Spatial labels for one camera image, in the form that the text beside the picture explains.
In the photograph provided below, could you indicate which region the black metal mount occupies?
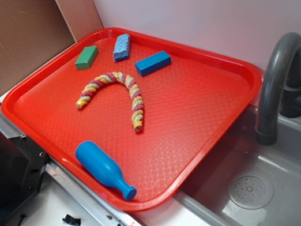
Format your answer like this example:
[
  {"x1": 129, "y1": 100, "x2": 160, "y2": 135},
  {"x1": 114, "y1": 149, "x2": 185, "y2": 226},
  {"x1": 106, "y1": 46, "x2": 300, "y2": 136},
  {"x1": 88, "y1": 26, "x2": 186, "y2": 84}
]
[{"x1": 0, "y1": 135, "x2": 48, "y2": 207}]

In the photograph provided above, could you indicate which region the grey toy sink basin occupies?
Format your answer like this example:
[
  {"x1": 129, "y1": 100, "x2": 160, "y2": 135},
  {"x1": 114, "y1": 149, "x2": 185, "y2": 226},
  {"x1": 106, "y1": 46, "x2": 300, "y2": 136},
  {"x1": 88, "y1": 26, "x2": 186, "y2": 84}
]
[{"x1": 175, "y1": 106, "x2": 301, "y2": 226}]

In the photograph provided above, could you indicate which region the red plastic tray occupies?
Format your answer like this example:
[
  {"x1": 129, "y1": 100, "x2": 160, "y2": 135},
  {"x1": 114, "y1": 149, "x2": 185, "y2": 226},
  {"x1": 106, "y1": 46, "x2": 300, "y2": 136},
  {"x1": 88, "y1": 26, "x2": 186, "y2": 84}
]
[{"x1": 1, "y1": 28, "x2": 262, "y2": 212}]

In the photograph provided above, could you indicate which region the blue plastic bottle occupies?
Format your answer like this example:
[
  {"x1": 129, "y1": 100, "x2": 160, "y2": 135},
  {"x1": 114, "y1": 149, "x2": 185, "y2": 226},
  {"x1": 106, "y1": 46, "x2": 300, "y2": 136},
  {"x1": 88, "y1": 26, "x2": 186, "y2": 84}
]
[{"x1": 75, "y1": 141, "x2": 137, "y2": 201}]

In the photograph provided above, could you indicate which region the blue sponge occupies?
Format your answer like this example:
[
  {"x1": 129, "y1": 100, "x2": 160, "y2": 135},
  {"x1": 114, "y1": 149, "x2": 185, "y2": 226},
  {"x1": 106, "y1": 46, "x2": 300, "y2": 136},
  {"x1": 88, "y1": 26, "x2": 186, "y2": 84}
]
[{"x1": 113, "y1": 34, "x2": 130, "y2": 62}]

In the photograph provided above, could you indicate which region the grey sink drain cover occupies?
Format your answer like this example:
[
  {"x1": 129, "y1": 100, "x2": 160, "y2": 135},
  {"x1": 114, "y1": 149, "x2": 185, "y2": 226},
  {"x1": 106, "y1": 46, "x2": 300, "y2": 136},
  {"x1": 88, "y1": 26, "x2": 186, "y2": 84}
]
[{"x1": 227, "y1": 171, "x2": 274, "y2": 210}]

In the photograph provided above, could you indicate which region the blue rectangular block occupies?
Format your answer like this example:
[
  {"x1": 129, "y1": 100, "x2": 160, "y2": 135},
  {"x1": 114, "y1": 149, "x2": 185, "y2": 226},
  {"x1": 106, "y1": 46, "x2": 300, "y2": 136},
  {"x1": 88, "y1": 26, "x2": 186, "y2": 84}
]
[{"x1": 135, "y1": 51, "x2": 171, "y2": 76}]

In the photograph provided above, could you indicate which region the grey toy faucet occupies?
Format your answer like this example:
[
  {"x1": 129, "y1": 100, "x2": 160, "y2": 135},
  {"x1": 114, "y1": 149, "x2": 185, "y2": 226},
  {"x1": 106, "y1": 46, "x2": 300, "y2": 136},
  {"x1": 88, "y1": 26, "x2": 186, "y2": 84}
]
[{"x1": 255, "y1": 32, "x2": 301, "y2": 145}]

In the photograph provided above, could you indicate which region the green rectangular block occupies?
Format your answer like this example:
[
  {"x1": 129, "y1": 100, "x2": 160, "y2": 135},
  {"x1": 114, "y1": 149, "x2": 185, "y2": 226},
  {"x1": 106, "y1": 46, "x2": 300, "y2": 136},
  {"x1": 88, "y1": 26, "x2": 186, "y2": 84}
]
[{"x1": 75, "y1": 46, "x2": 99, "y2": 70}]

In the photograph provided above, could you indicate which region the black tape scrap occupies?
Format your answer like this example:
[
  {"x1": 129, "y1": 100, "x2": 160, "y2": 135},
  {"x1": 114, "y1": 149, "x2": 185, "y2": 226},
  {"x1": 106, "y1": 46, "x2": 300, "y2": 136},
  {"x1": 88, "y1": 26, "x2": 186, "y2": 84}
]
[{"x1": 62, "y1": 214, "x2": 81, "y2": 226}]

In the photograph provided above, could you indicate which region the brown cardboard panel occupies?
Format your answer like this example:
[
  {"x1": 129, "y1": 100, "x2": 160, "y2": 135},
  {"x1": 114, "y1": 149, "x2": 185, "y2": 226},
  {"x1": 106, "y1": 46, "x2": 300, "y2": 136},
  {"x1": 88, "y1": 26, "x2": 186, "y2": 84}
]
[{"x1": 0, "y1": 0, "x2": 103, "y2": 95}]

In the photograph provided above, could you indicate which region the multicolour twisted rope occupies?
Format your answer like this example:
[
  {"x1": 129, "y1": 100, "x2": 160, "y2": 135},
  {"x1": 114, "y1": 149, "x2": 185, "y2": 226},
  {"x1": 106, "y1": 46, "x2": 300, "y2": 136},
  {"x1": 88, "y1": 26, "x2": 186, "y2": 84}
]
[{"x1": 75, "y1": 72, "x2": 144, "y2": 132}]

